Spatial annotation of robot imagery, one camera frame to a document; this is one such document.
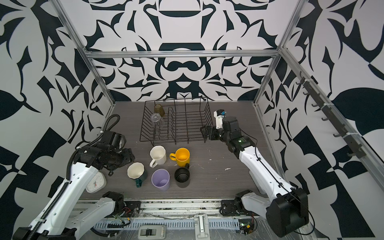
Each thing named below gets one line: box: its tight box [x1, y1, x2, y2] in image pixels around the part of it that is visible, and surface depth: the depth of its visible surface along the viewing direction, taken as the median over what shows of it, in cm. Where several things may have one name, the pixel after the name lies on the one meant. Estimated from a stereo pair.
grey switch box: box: [137, 224, 167, 240], surface depth 67 cm
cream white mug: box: [149, 145, 167, 168], surface depth 85 cm
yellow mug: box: [169, 147, 191, 167], surface depth 86 cm
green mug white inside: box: [127, 161, 145, 188], surface depth 79 cm
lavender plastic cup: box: [151, 168, 171, 192], surface depth 76 cm
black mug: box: [174, 163, 191, 189], surface depth 84 cm
